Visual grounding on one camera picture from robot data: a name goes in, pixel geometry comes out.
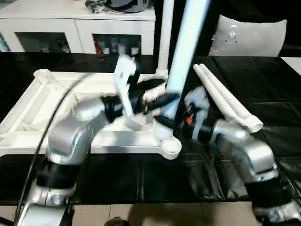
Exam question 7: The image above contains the dark clutter pile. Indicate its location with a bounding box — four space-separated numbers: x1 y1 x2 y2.
85 0 111 14

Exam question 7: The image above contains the white flat board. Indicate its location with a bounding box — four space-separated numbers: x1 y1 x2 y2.
281 56 301 72

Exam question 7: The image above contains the grey round bag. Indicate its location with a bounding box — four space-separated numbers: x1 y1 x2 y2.
109 0 153 14

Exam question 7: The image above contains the grey cushion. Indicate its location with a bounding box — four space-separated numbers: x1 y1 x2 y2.
208 14 288 57

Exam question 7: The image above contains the white plastic table leg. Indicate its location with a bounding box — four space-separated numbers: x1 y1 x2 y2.
161 0 212 139
193 64 250 127
156 0 175 80
198 63 263 132

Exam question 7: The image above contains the white cabinet with glass doors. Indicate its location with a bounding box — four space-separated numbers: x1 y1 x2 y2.
0 3 156 55

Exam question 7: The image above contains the white plastic table top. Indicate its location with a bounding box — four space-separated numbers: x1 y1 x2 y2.
0 68 183 160

